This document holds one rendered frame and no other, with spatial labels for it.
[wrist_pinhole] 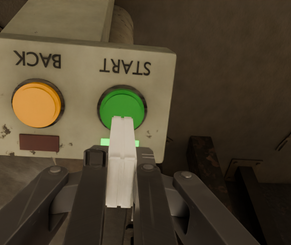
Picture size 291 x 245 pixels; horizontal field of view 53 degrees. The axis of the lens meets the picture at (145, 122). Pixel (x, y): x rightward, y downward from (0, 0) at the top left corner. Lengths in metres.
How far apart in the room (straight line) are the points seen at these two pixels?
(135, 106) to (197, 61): 0.70
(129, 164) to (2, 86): 0.17
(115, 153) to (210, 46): 0.80
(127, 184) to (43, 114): 0.14
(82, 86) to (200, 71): 0.72
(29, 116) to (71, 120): 0.04
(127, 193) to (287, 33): 0.88
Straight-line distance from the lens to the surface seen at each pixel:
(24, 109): 0.27
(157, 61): 0.26
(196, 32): 0.90
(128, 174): 0.15
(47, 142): 0.29
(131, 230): 1.43
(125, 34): 0.71
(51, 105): 0.27
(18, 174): 1.34
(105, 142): 0.28
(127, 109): 0.26
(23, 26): 0.34
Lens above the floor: 0.82
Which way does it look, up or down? 50 degrees down
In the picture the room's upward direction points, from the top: 177 degrees clockwise
